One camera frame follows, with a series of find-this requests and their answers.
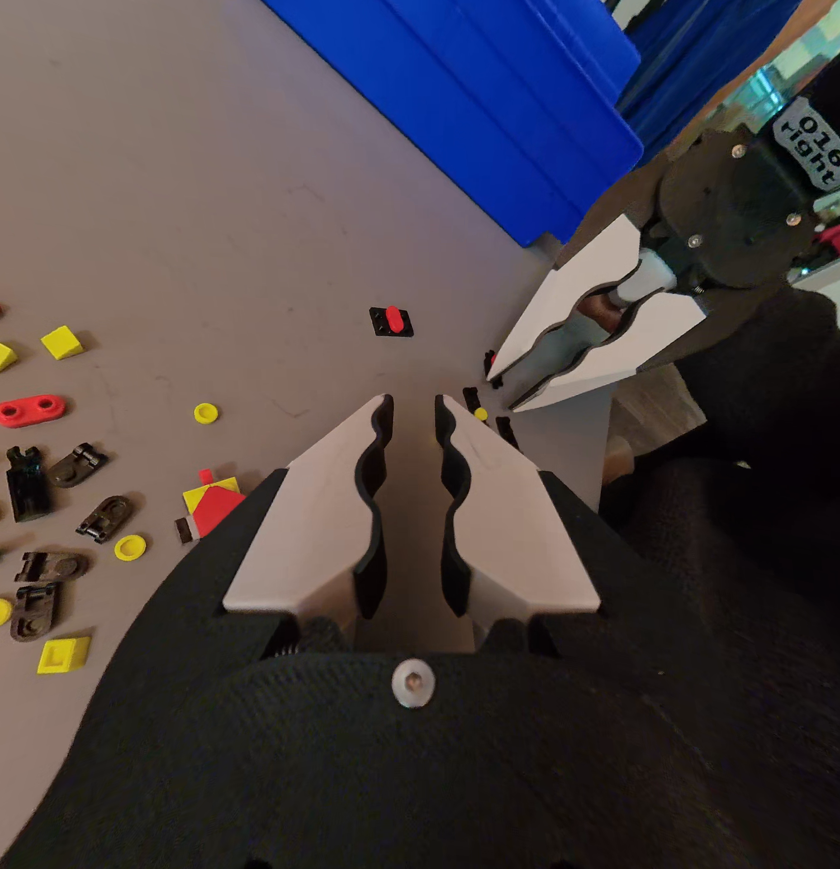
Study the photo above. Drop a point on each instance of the blue ribbed container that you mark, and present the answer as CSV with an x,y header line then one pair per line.
x,y
698,68

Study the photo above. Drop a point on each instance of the black lego plate yellow stud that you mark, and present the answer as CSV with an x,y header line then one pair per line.
x,y
481,413

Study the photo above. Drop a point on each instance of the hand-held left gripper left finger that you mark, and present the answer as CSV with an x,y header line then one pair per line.
x,y
304,543

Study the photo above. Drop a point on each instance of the person's black knit clothing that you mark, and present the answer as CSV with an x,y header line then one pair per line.
x,y
732,577

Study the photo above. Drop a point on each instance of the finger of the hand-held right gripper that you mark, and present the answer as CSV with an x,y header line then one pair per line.
x,y
576,271
637,339

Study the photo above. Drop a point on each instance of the person's right forearm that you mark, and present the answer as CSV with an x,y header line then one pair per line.
x,y
786,380

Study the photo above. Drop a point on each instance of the black lego plate red oval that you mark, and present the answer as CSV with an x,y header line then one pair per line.
x,y
390,320

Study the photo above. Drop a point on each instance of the narrow black lego bar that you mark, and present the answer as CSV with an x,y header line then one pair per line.
x,y
506,433

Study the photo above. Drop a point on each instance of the blue plastic bin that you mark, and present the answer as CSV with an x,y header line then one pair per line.
x,y
494,102

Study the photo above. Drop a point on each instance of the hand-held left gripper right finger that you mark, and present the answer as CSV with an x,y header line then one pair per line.
x,y
521,543

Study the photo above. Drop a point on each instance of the pile of lego pieces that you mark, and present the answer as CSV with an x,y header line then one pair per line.
x,y
29,411

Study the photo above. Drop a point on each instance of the red yellow black lego model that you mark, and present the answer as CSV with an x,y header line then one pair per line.
x,y
216,506

